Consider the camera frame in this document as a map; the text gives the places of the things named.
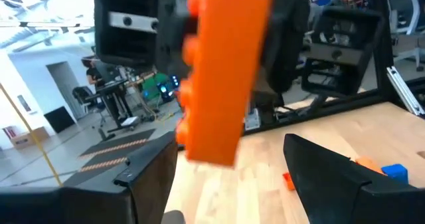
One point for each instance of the orange 2x4 toy brick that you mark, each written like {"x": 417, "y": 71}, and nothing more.
{"x": 225, "y": 84}

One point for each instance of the black floor panel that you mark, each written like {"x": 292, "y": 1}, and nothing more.
{"x": 59, "y": 119}

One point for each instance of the person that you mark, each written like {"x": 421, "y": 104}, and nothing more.
{"x": 94, "y": 76}

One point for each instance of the black standing desk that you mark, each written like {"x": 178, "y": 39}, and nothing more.
{"x": 113, "y": 91}

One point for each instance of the silver aluminium rail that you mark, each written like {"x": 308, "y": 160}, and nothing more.
{"x": 405, "y": 91}

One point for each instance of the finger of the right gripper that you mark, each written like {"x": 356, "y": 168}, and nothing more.
{"x": 133, "y": 48}
{"x": 285, "y": 44}

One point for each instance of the white office chair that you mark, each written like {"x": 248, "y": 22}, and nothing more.
{"x": 415, "y": 18}

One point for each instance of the brown cardboard box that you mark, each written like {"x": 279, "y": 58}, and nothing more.
{"x": 26, "y": 139}

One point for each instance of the black mat with orange stripes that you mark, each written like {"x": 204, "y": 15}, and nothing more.
{"x": 133, "y": 136}

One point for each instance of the green board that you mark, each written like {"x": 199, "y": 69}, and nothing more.
{"x": 154, "y": 82}

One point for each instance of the orange 2x2 toy brick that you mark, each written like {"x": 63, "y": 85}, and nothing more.
{"x": 289, "y": 181}
{"x": 367, "y": 162}

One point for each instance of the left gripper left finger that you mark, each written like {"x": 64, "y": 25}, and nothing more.
{"x": 152, "y": 177}

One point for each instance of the black office chair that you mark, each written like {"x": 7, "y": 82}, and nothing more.
{"x": 81, "y": 96}

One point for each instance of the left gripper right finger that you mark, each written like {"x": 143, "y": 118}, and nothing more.
{"x": 325, "y": 190}

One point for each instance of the black computer blue lights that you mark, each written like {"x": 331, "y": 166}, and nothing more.
{"x": 164, "y": 90}

